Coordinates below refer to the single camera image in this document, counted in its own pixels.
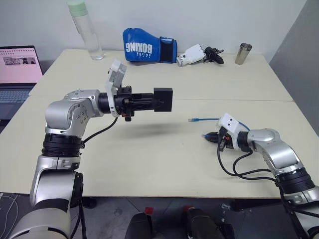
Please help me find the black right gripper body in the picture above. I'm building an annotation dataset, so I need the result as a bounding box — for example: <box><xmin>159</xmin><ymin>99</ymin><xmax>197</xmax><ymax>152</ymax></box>
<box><xmin>216</xmin><ymin>125</ymin><xmax>236</xmax><ymax>151</ymax></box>

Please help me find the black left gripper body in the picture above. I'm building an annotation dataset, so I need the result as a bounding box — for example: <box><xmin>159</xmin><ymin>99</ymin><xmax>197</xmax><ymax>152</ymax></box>
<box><xmin>114</xmin><ymin>85</ymin><xmax>137</xmax><ymax>122</ymax></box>

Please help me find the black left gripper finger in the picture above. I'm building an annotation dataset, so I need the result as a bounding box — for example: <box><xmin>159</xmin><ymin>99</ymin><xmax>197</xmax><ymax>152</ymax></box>
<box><xmin>134</xmin><ymin>93</ymin><xmax>156</xmax><ymax>103</ymax></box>
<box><xmin>134</xmin><ymin>99</ymin><xmax>165</xmax><ymax>112</ymax></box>

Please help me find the blue Ethernet cable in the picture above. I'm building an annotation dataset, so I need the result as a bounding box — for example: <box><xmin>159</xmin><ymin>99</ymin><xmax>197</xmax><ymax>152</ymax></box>
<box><xmin>188</xmin><ymin>117</ymin><xmax>251</xmax><ymax>140</ymax></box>

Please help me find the small black box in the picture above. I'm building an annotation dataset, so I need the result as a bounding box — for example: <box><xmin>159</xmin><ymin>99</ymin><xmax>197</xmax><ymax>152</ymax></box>
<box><xmin>153</xmin><ymin>87</ymin><xmax>174</xmax><ymax>113</ymax></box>

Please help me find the blue boxing glove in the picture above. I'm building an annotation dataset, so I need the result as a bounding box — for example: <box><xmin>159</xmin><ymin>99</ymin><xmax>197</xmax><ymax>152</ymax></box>
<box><xmin>122</xmin><ymin>27</ymin><xmax>178</xmax><ymax>64</ymax></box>

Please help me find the white and black spare gripper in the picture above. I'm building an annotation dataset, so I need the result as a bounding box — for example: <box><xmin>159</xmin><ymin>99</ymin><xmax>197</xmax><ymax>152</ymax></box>
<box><xmin>175</xmin><ymin>44</ymin><xmax>224</xmax><ymax>68</ymax></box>

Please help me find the clear bottle with green cap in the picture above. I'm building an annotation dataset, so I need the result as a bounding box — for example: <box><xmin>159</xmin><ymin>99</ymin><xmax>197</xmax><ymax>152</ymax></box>
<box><xmin>66</xmin><ymin>0</ymin><xmax>105</xmax><ymax>61</ymax></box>

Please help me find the steel tumbler cup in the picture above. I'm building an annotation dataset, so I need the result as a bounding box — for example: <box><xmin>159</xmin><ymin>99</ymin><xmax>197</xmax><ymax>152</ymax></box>
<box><xmin>234</xmin><ymin>42</ymin><xmax>253</xmax><ymax>66</ymax></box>

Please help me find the dark rounded shape red top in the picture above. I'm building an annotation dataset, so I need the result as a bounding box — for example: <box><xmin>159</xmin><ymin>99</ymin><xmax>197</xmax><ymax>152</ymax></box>
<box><xmin>124</xmin><ymin>207</ymin><xmax>154</xmax><ymax>239</ymax></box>
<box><xmin>182</xmin><ymin>205</ymin><xmax>225</xmax><ymax>239</ymax></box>

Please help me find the black table foot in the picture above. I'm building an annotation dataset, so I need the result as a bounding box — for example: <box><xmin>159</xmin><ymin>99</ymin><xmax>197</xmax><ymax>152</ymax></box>
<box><xmin>83</xmin><ymin>197</ymin><xmax>97</xmax><ymax>209</ymax></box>

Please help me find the grey partition panel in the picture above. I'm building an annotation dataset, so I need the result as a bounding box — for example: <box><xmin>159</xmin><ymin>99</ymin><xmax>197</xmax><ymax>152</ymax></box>
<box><xmin>268</xmin><ymin>0</ymin><xmax>319</xmax><ymax>141</ymax></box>

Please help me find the open grey laptop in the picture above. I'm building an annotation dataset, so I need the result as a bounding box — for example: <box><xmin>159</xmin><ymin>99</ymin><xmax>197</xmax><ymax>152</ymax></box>
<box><xmin>0</xmin><ymin>45</ymin><xmax>44</xmax><ymax>120</ymax></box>

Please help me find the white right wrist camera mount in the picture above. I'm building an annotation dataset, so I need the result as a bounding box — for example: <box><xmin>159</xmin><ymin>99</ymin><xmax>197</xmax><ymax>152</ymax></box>
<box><xmin>218</xmin><ymin>113</ymin><xmax>241</xmax><ymax>140</ymax></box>

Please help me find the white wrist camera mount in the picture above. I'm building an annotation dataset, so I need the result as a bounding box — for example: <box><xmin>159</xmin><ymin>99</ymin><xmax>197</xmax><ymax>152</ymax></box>
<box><xmin>104</xmin><ymin>59</ymin><xmax>127</xmax><ymax>118</ymax></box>
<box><xmin>218</xmin><ymin>113</ymin><xmax>241</xmax><ymax>140</ymax></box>

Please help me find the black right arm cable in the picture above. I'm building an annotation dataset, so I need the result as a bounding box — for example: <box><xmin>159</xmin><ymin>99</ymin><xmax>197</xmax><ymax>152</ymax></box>
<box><xmin>216</xmin><ymin>143</ymin><xmax>284</xmax><ymax>187</ymax></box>

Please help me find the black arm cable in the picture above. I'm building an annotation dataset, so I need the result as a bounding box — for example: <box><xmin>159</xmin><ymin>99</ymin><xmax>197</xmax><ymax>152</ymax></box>
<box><xmin>79</xmin><ymin>116</ymin><xmax>119</xmax><ymax>150</ymax></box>
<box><xmin>216</xmin><ymin>143</ymin><xmax>284</xmax><ymax>187</ymax></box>

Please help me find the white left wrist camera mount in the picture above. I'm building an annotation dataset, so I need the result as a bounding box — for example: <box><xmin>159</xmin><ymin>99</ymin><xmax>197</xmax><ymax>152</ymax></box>
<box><xmin>104</xmin><ymin>59</ymin><xmax>127</xmax><ymax>118</ymax></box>

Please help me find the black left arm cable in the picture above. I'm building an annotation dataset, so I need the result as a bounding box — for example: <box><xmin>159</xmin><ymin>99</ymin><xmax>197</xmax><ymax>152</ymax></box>
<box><xmin>79</xmin><ymin>116</ymin><xmax>119</xmax><ymax>150</ymax></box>

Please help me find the thin white cable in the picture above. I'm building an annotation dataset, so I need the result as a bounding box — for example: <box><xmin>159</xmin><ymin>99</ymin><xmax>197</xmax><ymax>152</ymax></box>
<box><xmin>0</xmin><ymin>193</ymin><xmax>20</xmax><ymax>226</ymax></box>

